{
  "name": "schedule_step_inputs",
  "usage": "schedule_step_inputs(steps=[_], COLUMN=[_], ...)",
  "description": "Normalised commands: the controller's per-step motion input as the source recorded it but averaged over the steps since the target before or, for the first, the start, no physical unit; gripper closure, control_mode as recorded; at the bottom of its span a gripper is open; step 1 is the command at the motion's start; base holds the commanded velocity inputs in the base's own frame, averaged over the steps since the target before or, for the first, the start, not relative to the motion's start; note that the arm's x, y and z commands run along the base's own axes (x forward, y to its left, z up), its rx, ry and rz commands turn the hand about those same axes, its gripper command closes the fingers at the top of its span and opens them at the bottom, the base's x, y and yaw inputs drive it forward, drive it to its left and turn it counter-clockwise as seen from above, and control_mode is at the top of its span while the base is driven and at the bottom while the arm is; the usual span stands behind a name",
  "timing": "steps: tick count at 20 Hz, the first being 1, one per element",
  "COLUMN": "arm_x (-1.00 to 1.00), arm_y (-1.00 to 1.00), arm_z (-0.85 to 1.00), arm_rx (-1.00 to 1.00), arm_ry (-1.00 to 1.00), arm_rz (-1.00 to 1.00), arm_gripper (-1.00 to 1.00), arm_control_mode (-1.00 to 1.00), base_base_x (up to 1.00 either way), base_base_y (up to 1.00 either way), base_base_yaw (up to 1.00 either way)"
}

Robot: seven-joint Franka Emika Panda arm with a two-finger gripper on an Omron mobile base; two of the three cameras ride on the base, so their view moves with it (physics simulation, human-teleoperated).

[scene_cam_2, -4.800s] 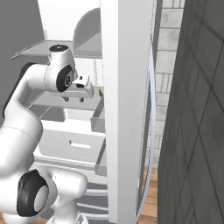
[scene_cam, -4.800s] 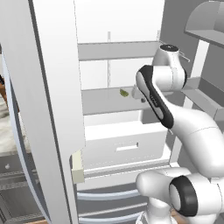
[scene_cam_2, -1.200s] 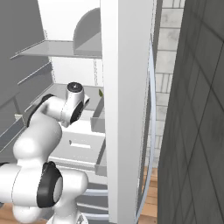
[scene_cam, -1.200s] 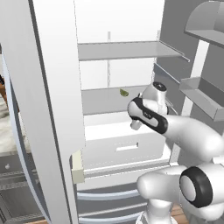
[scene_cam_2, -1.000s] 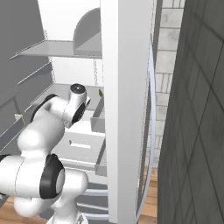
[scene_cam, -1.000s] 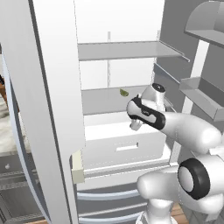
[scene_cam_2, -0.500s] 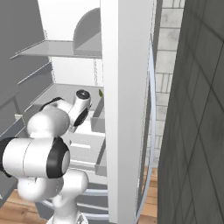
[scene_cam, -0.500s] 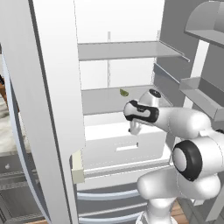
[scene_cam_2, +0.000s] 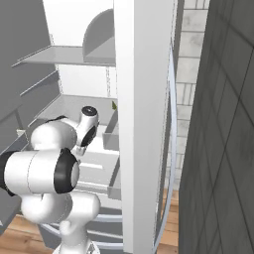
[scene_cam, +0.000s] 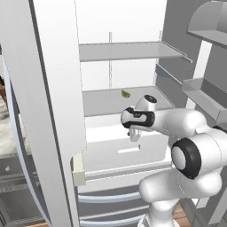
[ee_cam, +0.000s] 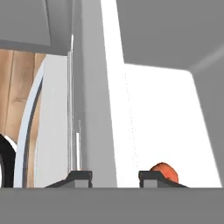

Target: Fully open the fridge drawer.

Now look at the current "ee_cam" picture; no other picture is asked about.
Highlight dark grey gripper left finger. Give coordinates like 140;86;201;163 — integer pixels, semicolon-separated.
44;170;94;189

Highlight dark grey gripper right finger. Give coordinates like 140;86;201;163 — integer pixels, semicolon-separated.
138;170;189;189

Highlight pale grey fridge door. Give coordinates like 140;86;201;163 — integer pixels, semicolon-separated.
34;53;71;189

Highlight orange round fruit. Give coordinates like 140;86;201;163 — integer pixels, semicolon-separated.
150;162;179;185

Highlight black and white round object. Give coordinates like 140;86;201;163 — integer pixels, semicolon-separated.
0;133;18;189

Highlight light wooden cupboard panel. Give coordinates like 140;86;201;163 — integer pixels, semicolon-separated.
0;48;47;189

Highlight curved pale blue door handle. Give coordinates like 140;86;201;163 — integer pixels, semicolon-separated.
12;57;47;189

